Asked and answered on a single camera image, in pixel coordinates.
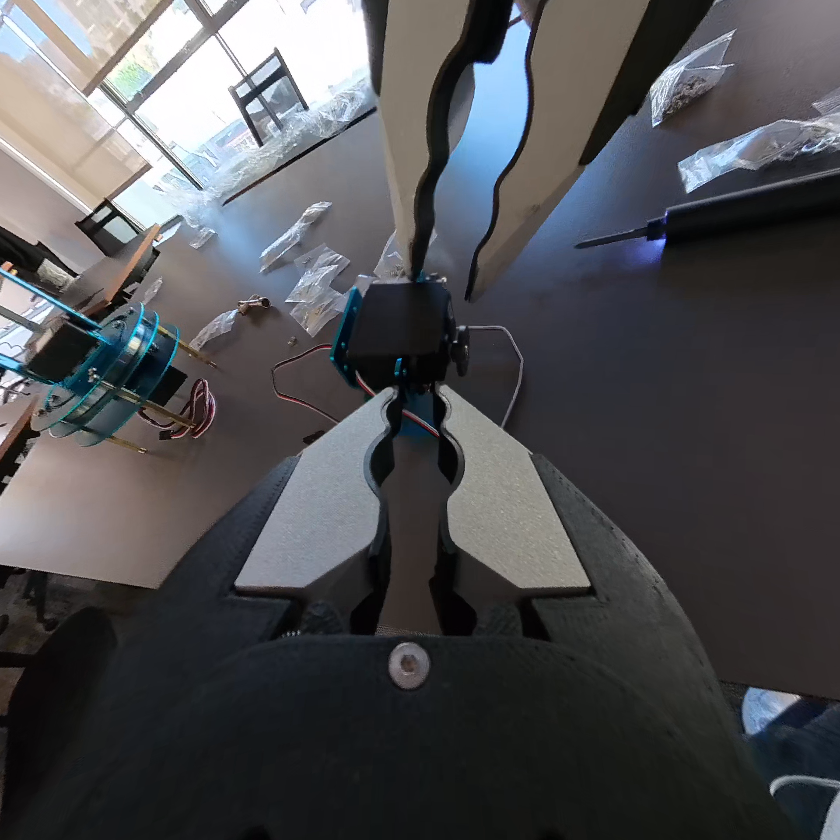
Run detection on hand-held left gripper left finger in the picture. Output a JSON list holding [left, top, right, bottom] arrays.
[[233, 386, 401, 619]]

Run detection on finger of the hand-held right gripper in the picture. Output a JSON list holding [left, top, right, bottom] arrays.
[[463, 0, 652, 303], [382, 0, 521, 282]]

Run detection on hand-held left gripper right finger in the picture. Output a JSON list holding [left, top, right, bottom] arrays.
[[433, 385, 592, 619]]

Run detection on black servo with blue bracket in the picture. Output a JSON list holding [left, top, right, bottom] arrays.
[[328, 272, 473, 439]]

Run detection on blue toy robot arm base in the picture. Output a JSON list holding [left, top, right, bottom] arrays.
[[0, 266, 221, 457]]

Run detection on dark grey desk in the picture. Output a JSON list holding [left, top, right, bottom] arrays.
[[0, 0, 840, 698]]

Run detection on crumpled clear plastic wrap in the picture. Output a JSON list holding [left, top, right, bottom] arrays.
[[154, 82, 383, 214]]

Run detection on black wooden chair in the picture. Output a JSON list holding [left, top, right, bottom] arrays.
[[228, 47, 309, 147], [73, 197, 142, 258]]

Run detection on clear bag with nuts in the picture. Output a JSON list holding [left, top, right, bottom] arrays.
[[374, 230, 421, 280]]

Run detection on clear labelled screw bag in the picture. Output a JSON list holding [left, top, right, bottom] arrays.
[[294, 244, 350, 277], [289, 292, 349, 332], [285, 266, 342, 303]]

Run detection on long clear plastic bag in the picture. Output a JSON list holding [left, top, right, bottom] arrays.
[[259, 201, 332, 273]]

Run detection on black electric screwdriver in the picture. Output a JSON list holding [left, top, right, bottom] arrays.
[[576, 190, 840, 250]]

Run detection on large window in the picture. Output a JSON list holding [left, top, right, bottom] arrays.
[[0, 0, 385, 217]]

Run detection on beige roller blind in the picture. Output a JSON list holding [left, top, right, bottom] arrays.
[[0, 0, 178, 96], [0, 85, 153, 198]]

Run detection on blue jeans leg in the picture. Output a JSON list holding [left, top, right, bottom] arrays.
[[748, 702, 840, 840]]

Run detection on coiled red white cable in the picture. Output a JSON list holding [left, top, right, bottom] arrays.
[[139, 379, 216, 442]]

